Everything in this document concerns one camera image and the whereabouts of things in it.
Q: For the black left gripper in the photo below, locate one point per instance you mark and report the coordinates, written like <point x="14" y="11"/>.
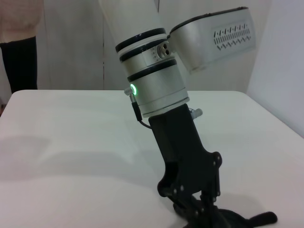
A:
<point x="183" y="154"/>

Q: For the dark cloth rag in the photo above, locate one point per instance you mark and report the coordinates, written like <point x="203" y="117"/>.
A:
<point x="237" y="221"/>

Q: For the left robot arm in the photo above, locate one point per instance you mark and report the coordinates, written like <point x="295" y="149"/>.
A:
<point x="142" y="28"/>

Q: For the person in pink top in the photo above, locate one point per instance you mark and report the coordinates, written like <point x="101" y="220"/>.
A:
<point x="16" y="47"/>

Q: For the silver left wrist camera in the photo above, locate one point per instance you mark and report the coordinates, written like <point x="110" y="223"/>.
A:
<point x="213" y="47"/>

